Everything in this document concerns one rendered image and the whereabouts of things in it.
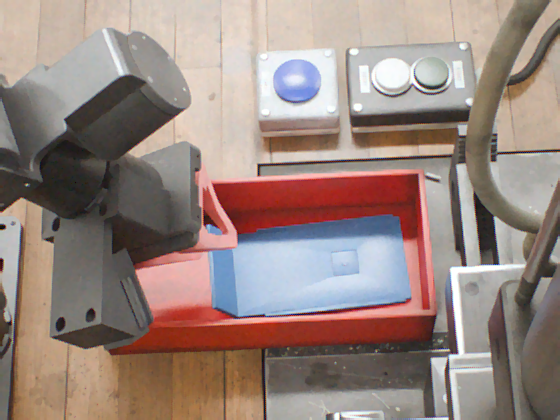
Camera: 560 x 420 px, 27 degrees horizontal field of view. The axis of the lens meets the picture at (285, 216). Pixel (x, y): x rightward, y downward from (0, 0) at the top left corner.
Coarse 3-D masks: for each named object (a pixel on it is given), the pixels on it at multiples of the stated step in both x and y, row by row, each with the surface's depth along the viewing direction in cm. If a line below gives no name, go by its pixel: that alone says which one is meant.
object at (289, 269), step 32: (352, 224) 92; (384, 224) 92; (224, 256) 90; (256, 256) 91; (288, 256) 91; (320, 256) 91; (384, 256) 91; (224, 288) 89; (256, 288) 90; (288, 288) 90; (320, 288) 90; (352, 288) 90; (384, 288) 90
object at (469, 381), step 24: (456, 288) 65; (480, 288) 65; (456, 312) 64; (480, 312) 64; (456, 336) 64; (480, 336) 63; (456, 360) 59; (480, 360) 59; (456, 384) 58; (480, 384) 58; (456, 408) 58; (480, 408) 58
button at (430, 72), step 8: (416, 64) 95; (424, 64) 95; (432, 64) 95; (440, 64) 95; (416, 72) 94; (424, 72) 94; (432, 72) 94; (440, 72) 94; (448, 72) 94; (416, 80) 94; (424, 80) 94; (432, 80) 94; (440, 80) 94; (432, 88) 94
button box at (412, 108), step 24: (552, 24) 99; (360, 48) 96; (384, 48) 96; (408, 48) 96; (432, 48) 96; (456, 48) 96; (360, 72) 95; (456, 72) 95; (528, 72) 97; (360, 96) 95; (384, 96) 94; (408, 96) 94; (432, 96) 94; (456, 96) 94; (360, 120) 95; (384, 120) 95; (408, 120) 95; (432, 120) 95; (456, 120) 95
